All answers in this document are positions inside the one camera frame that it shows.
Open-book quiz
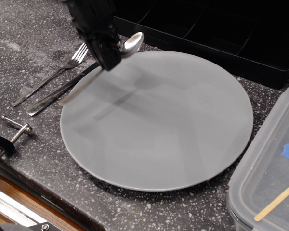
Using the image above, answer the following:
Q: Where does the silver spoon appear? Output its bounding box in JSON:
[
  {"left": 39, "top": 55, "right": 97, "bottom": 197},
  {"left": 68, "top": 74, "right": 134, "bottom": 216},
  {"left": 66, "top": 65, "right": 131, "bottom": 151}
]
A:
[{"left": 59, "top": 32, "right": 144, "bottom": 106}]

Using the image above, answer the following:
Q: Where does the clear plastic lidded container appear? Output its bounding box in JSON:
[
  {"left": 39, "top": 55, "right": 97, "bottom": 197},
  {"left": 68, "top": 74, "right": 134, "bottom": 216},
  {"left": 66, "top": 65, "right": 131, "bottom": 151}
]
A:
[{"left": 227, "top": 87, "right": 289, "bottom": 231}]

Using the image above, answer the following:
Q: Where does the silver table knife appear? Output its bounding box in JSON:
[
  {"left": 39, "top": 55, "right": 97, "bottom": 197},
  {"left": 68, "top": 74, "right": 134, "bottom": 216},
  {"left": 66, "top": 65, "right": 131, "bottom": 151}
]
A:
[{"left": 26, "top": 63, "right": 99, "bottom": 117}]

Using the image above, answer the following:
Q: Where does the black compartment tray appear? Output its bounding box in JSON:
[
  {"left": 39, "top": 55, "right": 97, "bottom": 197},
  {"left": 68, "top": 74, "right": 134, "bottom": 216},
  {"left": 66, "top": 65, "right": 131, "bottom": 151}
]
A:
[{"left": 114, "top": 0, "right": 289, "bottom": 89}]

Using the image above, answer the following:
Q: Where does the silver fork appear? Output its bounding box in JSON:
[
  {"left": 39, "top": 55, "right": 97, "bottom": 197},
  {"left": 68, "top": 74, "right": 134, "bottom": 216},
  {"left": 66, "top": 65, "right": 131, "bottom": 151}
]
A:
[{"left": 11, "top": 43, "right": 88, "bottom": 106}]

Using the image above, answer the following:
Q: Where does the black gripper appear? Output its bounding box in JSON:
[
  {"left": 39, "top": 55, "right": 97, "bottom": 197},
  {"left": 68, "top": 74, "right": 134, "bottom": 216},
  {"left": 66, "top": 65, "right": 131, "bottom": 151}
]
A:
[{"left": 65, "top": 0, "right": 121, "bottom": 71}]

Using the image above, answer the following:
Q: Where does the metal screw clamp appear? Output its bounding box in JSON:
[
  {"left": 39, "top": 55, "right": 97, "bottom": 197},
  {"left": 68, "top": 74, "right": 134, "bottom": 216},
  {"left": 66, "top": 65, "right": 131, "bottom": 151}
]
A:
[{"left": 0, "top": 115, "right": 33, "bottom": 160}]

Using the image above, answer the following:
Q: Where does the grey round plate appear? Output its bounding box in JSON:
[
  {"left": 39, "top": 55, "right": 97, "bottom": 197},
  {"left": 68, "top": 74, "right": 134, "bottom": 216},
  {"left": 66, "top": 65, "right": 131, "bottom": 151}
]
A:
[{"left": 60, "top": 51, "right": 253, "bottom": 192}]

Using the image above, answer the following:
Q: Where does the aluminium rail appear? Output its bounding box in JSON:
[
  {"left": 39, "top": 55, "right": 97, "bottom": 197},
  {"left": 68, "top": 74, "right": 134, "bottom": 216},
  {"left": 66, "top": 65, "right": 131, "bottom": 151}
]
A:
[{"left": 0, "top": 191, "right": 60, "bottom": 231}]

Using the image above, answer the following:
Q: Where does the wooden stick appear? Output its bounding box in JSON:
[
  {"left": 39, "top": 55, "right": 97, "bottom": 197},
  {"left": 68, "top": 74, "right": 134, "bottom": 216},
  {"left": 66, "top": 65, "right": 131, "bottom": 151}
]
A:
[{"left": 254, "top": 187, "right": 289, "bottom": 222}]

